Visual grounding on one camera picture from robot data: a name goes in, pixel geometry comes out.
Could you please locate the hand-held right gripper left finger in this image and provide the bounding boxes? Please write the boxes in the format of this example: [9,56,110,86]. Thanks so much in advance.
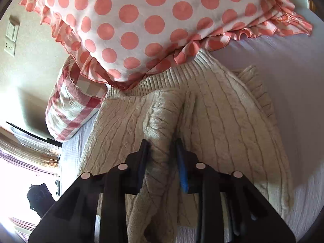
[28,139,151,243]

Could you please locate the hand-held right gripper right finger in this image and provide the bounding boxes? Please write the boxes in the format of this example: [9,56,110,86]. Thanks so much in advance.
[175,138,296,243]

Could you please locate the cream cable-knit sweater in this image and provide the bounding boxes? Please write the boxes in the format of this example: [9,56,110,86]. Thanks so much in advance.
[80,49,294,243]

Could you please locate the red checked pillow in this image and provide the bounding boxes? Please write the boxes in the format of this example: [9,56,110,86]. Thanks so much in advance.
[45,56,109,142]

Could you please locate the black bag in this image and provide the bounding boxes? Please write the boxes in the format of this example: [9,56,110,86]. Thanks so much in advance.
[27,184,56,218]

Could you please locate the dark wooden furniture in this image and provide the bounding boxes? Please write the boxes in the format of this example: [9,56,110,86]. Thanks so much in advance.
[5,121,63,162]

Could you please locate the white bed sheet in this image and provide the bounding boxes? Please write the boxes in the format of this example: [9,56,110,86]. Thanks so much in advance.
[59,6,324,243]

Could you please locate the pink polka dot pillow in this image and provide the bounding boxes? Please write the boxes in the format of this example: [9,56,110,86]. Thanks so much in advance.
[19,0,314,91]

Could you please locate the white wall socket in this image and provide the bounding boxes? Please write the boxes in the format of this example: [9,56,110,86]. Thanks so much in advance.
[4,40,16,56]

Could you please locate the white wall switch panel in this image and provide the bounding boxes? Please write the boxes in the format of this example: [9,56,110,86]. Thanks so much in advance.
[5,16,20,45]

